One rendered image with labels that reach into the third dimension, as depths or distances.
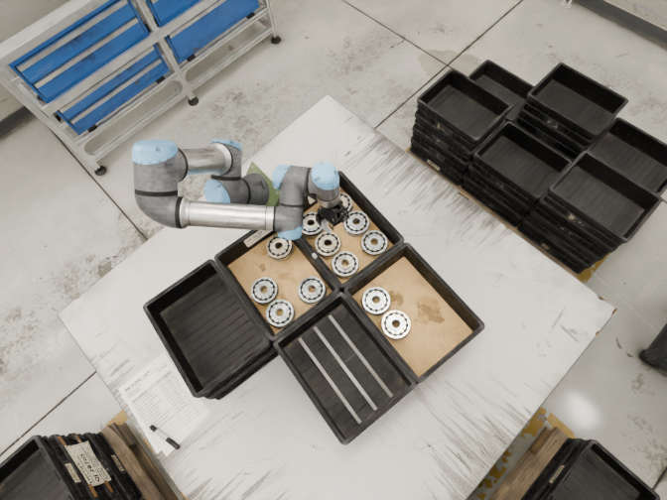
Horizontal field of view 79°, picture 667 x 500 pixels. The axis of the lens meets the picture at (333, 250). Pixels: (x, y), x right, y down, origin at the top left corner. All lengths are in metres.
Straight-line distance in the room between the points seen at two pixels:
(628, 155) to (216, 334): 2.27
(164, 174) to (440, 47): 2.67
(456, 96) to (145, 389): 2.10
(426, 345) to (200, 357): 0.81
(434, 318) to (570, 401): 1.17
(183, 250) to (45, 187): 1.77
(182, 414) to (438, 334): 0.99
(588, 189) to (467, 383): 1.19
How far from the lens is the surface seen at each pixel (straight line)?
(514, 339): 1.71
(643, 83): 3.70
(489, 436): 1.65
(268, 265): 1.60
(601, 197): 2.36
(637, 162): 2.72
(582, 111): 2.64
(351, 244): 1.59
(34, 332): 3.05
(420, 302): 1.53
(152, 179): 1.23
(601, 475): 2.26
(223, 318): 1.59
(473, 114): 2.44
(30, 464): 2.29
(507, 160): 2.45
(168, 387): 1.76
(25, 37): 2.78
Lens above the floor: 2.29
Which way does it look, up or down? 67 degrees down
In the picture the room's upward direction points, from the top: 11 degrees counter-clockwise
